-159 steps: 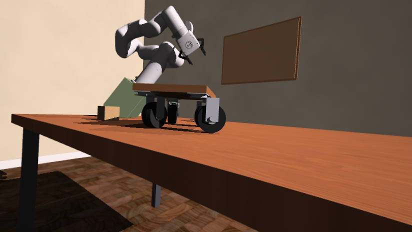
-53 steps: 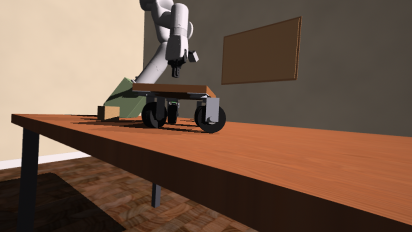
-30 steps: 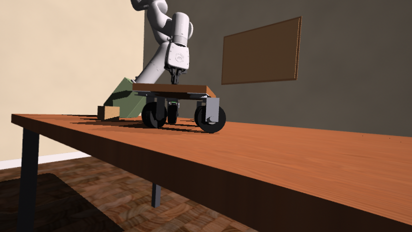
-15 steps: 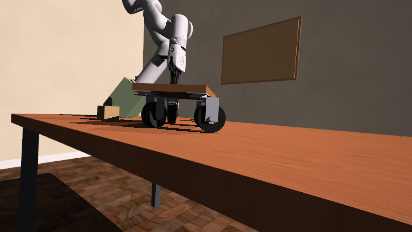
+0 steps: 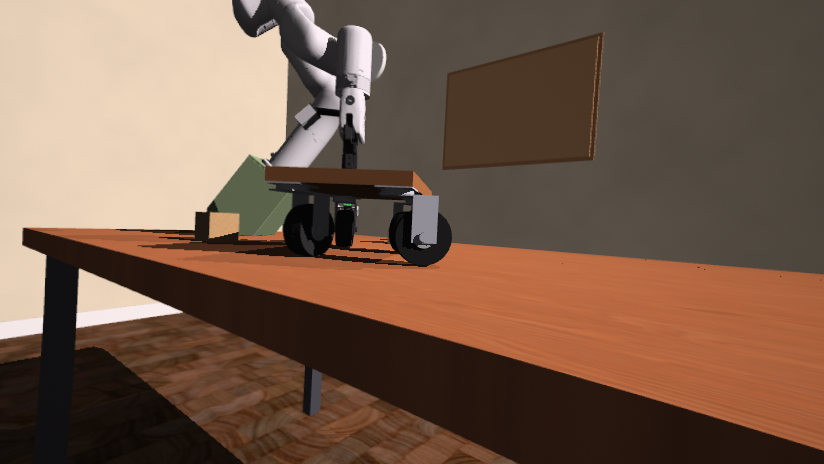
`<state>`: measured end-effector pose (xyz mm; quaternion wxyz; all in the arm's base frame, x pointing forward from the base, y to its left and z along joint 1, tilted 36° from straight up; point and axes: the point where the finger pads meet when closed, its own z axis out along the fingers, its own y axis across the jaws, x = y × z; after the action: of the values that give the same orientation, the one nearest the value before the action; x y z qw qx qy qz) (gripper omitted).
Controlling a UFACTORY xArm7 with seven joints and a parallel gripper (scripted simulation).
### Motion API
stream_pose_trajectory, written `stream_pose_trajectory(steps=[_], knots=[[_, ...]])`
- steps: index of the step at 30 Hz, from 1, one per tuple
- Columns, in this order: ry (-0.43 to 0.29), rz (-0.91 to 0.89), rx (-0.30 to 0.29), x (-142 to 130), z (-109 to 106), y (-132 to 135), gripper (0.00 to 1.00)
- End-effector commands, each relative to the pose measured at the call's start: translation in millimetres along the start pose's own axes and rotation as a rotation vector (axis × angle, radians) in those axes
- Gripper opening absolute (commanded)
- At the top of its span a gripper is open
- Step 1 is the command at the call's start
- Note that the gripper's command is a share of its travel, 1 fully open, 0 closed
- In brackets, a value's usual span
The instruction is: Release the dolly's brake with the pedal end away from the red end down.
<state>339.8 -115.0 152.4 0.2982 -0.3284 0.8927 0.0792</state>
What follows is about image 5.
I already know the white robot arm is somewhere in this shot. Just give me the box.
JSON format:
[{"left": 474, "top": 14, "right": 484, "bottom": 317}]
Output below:
[{"left": 232, "top": 0, "right": 372, "bottom": 167}]

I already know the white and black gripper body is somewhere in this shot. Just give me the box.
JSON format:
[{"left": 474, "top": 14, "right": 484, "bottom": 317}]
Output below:
[{"left": 335, "top": 87, "right": 370, "bottom": 145}]

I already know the wooden dolly with black caster wheels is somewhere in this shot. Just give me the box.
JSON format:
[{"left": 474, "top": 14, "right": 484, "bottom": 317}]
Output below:
[{"left": 265, "top": 166, "right": 452, "bottom": 266}]

